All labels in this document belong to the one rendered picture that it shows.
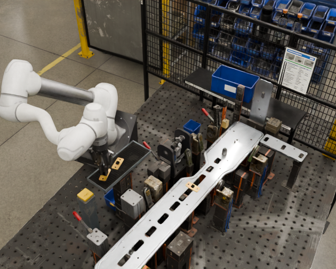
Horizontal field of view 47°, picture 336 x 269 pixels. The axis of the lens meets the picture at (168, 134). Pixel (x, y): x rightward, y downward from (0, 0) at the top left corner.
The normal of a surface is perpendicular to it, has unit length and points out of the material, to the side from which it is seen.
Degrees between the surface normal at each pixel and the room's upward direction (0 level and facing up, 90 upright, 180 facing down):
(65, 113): 0
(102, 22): 91
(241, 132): 0
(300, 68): 90
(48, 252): 0
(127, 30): 92
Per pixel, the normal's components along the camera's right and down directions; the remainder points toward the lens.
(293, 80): -0.62, 0.54
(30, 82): 0.82, 0.10
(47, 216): 0.00, -0.73
